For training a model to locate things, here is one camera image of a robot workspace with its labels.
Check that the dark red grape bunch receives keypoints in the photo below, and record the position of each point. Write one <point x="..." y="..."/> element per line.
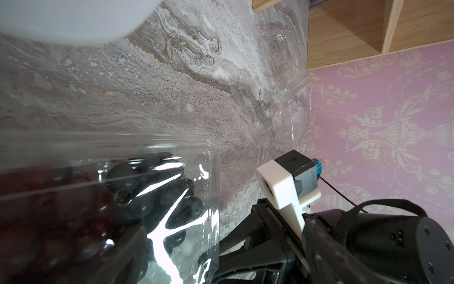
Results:
<point x="51" y="220"/>

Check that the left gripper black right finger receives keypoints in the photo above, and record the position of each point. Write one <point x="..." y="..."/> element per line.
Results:
<point x="329" y="262"/>

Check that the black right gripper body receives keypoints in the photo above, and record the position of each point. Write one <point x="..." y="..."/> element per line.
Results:
<point x="262" y="249"/>

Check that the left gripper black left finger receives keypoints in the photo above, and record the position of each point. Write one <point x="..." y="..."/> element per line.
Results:
<point x="121" y="264"/>

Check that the black grape bunch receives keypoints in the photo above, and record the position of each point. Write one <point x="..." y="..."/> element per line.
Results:
<point x="155" y="192"/>

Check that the wooden shelf unit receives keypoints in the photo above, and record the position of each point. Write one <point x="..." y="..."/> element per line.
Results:
<point x="344" y="31"/>

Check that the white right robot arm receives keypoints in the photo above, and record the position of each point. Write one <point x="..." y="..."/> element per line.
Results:
<point x="399" y="249"/>

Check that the white perforated plastic basket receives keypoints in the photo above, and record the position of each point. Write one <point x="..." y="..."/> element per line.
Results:
<point x="80" y="22"/>

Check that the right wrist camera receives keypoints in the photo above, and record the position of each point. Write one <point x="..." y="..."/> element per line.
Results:
<point x="290" y="183"/>

